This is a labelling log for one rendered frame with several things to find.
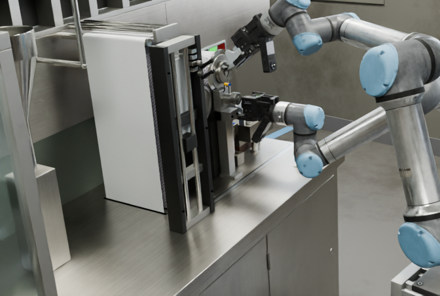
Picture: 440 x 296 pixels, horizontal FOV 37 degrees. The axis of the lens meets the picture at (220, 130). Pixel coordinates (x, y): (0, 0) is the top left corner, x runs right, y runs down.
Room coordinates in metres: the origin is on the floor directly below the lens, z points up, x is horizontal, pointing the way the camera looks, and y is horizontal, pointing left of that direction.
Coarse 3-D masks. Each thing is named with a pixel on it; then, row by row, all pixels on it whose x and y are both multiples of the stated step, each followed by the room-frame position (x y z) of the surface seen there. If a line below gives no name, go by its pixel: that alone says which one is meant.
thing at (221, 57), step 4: (220, 56) 2.06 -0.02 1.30; (224, 56) 2.08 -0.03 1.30; (216, 60) 2.04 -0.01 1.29; (220, 60) 2.06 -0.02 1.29; (216, 64) 2.04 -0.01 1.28; (212, 68) 2.02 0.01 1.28; (212, 76) 2.02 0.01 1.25; (212, 80) 2.02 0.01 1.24; (216, 84) 2.03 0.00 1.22; (220, 84) 2.05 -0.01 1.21
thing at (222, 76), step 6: (222, 60) 2.07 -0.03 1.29; (216, 66) 2.04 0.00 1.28; (222, 66) 2.04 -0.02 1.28; (228, 66) 2.06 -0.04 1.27; (216, 72) 2.03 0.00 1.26; (222, 72) 2.03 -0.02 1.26; (228, 72) 2.07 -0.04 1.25; (216, 78) 2.03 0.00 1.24; (222, 78) 2.03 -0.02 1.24; (228, 78) 2.06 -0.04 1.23
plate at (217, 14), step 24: (192, 0) 2.52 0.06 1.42; (216, 0) 2.65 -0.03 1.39; (240, 0) 2.79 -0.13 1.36; (264, 0) 2.95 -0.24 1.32; (192, 24) 2.51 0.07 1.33; (216, 24) 2.64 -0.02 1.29; (240, 24) 2.78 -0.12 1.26; (48, 48) 1.93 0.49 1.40; (72, 48) 2.00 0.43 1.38; (48, 72) 1.91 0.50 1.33; (72, 72) 1.99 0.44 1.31; (48, 96) 1.90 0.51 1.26; (72, 96) 1.98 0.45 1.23; (48, 120) 1.89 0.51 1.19; (72, 120) 1.96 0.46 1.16
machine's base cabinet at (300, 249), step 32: (320, 192) 2.05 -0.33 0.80; (288, 224) 1.86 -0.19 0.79; (320, 224) 2.05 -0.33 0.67; (256, 256) 1.70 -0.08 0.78; (288, 256) 1.86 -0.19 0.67; (320, 256) 2.04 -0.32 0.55; (224, 288) 1.56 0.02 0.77; (256, 288) 1.69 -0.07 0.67; (288, 288) 1.85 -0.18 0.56; (320, 288) 2.04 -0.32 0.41
